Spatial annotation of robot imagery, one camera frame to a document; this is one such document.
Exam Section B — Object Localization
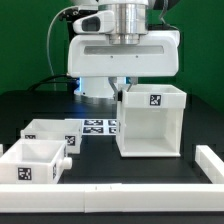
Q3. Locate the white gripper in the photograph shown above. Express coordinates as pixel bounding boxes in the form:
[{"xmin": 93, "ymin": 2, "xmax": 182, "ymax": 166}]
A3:
[{"xmin": 67, "ymin": 31, "xmax": 180, "ymax": 100}]

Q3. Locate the white drawer cabinet box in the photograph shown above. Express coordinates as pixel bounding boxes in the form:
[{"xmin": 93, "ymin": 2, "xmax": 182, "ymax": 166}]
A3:
[{"xmin": 116, "ymin": 84, "xmax": 187, "ymax": 157}]

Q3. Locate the white drawer with knob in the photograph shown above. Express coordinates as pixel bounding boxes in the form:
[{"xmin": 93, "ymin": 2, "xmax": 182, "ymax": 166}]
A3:
[{"xmin": 0, "ymin": 139, "xmax": 72, "ymax": 184}]

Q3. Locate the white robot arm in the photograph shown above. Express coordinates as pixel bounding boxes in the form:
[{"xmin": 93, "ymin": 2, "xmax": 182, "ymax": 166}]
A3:
[{"xmin": 68, "ymin": 0, "xmax": 180, "ymax": 99}]

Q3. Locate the white drawer rear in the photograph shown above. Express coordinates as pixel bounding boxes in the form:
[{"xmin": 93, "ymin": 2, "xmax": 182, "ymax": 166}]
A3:
[{"xmin": 20, "ymin": 119, "xmax": 82, "ymax": 154}]

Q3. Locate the marker tag sheet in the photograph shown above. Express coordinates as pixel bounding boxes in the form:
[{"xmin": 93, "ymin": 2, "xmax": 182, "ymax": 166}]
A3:
[{"xmin": 80, "ymin": 119, "xmax": 117, "ymax": 136}]

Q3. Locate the white left fence piece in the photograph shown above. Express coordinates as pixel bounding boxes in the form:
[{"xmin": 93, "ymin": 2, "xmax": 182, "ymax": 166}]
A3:
[{"xmin": 0, "ymin": 144, "xmax": 3, "ymax": 157}]

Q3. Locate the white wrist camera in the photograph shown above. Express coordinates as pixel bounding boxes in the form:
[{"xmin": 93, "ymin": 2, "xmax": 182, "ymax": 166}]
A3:
[{"xmin": 73, "ymin": 10, "xmax": 115, "ymax": 34}]

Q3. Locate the white front fence rail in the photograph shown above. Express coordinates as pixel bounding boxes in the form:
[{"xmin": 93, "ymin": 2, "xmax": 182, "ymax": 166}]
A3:
[{"xmin": 0, "ymin": 184, "xmax": 224, "ymax": 213}]

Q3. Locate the white fence rail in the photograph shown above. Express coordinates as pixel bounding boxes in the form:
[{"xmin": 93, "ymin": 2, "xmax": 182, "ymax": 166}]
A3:
[
  {"xmin": 0, "ymin": 184, "xmax": 224, "ymax": 213},
  {"xmin": 195, "ymin": 145, "xmax": 224, "ymax": 184}
]

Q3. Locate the white right fence rail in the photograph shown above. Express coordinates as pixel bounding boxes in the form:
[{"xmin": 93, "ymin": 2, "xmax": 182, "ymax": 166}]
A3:
[{"xmin": 195, "ymin": 145, "xmax": 224, "ymax": 184}]

